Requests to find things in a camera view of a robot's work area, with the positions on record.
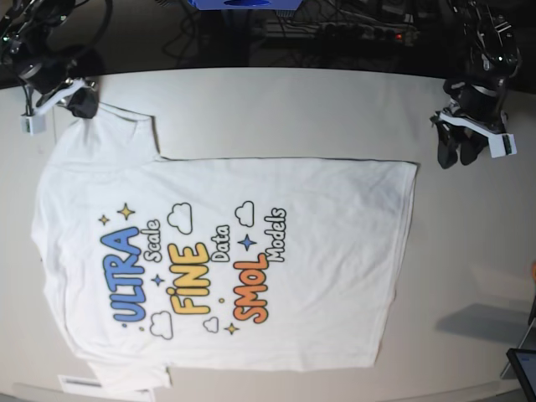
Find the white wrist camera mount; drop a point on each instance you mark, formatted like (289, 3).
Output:
(498, 144)
(32, 121)

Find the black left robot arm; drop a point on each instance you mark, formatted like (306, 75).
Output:
(488, 47)

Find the white printed T-shirt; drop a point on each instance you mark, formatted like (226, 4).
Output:
(271, 264)

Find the black power strip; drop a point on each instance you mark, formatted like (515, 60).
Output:
(404, 34)

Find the white label strip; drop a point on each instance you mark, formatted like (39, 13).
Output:
(93, 388)

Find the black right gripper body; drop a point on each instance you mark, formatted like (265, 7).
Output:
(46, 75)

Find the white wrist camera right mount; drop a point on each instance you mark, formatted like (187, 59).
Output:
(32, 121)

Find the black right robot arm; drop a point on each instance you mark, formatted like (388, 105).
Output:
(25, 31)

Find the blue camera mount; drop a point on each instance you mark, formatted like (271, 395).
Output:
(205, 5)

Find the black tablet screen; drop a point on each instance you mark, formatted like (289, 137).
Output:
(523, 365)

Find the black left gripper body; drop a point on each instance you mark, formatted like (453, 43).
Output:
(479, 100)

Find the white wrist camera left mount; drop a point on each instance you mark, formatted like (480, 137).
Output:
(498, 144)

